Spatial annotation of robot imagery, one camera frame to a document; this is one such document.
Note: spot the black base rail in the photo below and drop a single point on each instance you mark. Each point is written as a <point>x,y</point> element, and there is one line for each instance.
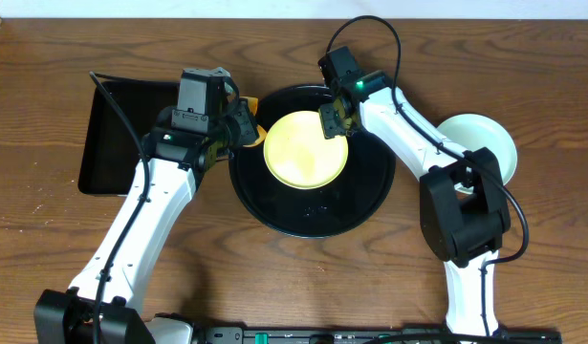
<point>423,335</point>

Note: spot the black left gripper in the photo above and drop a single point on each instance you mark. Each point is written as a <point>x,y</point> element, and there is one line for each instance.
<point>242,125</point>

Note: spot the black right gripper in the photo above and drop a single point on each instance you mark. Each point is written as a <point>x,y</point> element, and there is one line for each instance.
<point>329,126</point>

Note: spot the rectangular black tray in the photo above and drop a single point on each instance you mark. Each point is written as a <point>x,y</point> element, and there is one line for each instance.
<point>110,156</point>

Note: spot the yellow plate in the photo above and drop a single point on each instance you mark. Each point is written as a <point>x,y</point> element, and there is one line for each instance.
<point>298,155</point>

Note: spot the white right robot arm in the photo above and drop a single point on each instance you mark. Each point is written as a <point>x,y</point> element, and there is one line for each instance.
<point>463,201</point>

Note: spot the mint green plate with streak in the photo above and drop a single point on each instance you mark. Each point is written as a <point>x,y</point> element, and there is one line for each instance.
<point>474,131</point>

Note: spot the orange green scrub sponge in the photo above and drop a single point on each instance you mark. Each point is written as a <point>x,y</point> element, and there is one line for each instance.
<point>252,134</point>

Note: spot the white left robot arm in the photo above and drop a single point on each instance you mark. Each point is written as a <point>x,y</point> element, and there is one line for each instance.
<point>104,302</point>

